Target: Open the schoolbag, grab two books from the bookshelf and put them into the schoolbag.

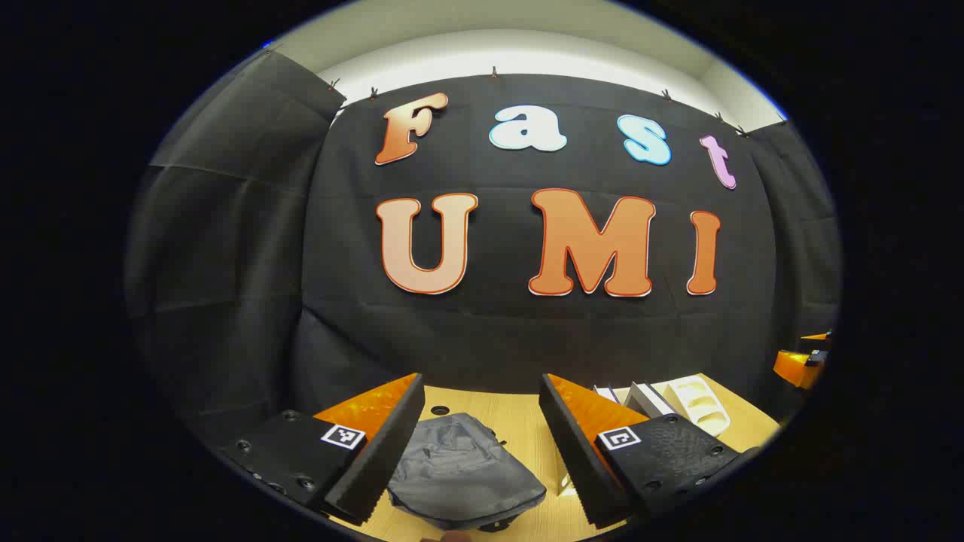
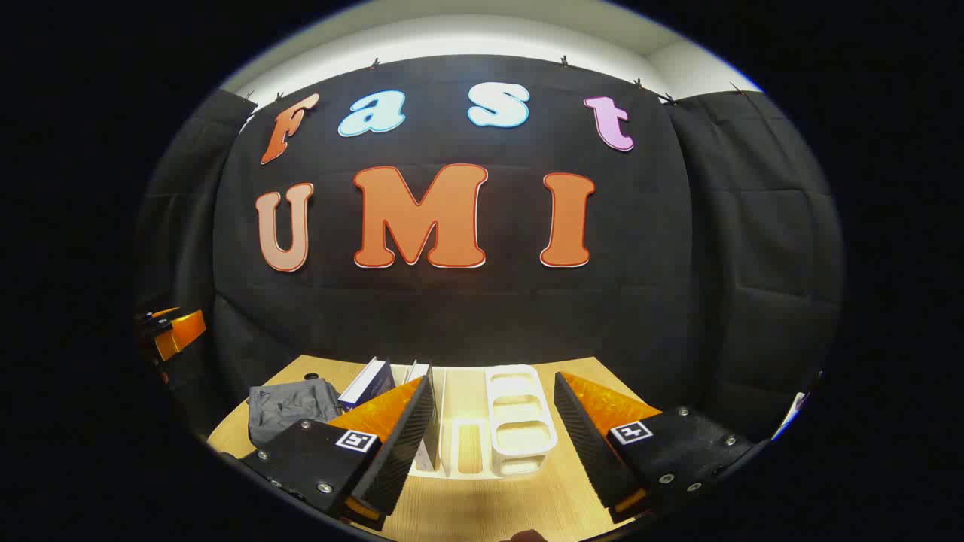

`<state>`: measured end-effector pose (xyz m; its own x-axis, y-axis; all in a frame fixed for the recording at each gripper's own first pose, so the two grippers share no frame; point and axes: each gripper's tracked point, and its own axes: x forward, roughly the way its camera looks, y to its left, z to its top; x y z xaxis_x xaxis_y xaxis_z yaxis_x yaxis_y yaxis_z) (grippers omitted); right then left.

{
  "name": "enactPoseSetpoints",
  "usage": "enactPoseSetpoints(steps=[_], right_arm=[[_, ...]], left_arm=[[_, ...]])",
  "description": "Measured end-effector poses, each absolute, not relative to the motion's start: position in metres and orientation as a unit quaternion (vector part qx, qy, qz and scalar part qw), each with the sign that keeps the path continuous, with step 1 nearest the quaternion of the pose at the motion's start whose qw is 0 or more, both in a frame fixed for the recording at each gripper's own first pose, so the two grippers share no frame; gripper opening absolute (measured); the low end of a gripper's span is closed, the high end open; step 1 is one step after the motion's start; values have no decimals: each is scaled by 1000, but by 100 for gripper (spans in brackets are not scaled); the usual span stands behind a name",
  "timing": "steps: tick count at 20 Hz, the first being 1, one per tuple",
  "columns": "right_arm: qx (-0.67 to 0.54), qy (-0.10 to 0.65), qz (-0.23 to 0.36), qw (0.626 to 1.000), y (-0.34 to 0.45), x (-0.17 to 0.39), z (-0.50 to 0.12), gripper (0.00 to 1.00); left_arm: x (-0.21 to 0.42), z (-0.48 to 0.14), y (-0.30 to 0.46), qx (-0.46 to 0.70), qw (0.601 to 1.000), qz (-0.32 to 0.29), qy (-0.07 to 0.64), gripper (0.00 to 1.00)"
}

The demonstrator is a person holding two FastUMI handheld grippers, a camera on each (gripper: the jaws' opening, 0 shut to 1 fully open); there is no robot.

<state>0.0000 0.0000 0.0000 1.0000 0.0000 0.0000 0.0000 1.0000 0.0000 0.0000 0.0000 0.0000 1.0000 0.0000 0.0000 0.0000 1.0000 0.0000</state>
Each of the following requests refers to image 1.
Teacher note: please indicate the grey schoolbag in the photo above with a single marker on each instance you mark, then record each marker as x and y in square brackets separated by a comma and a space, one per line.
[459, 467]

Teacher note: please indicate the white bookshelf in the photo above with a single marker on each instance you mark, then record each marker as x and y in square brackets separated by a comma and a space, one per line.
[697, 406]

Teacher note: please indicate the black backdrop cloth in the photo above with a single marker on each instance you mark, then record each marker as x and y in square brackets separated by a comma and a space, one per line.
[497, 331]

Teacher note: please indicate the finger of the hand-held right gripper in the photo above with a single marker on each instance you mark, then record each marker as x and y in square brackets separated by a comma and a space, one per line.
[817, 340]
[797, 369]

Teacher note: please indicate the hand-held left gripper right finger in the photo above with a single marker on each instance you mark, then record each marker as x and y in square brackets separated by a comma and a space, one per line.
[576, 459]

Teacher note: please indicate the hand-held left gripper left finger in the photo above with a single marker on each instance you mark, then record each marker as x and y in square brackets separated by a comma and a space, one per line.
[384, 452]

